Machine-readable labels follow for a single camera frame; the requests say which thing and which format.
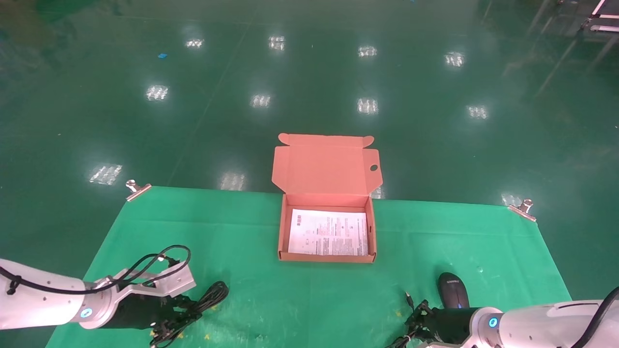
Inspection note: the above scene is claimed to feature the white printed instruction sheet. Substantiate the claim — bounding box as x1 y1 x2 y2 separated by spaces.
288 208 369 257

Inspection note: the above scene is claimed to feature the orange cardboard box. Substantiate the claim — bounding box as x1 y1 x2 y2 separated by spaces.
272 133 383 264

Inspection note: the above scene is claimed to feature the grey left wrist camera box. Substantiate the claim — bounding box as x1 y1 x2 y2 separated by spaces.
92 263 196 304

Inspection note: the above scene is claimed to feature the black wired computer mouse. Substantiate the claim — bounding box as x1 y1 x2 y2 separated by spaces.
387 272 471 348

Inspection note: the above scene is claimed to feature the silver metal clip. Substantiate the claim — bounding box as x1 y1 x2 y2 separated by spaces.
126 180 152 202
508 199 537 223

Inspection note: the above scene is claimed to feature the black data cable bundle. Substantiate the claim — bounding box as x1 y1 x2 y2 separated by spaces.
150 281 229 348

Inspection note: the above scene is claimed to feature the white metal rack frame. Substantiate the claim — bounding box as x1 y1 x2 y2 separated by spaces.
575 0 619 34

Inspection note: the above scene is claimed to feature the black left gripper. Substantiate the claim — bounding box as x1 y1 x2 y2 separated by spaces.
114 295 201 339

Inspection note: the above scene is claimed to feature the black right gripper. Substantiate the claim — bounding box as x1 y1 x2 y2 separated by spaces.
409 301 477 345

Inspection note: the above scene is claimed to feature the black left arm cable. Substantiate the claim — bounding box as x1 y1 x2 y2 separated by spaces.
0 245 192 295

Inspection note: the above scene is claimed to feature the green table mat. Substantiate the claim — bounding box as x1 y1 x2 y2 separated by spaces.
46 186 574 348

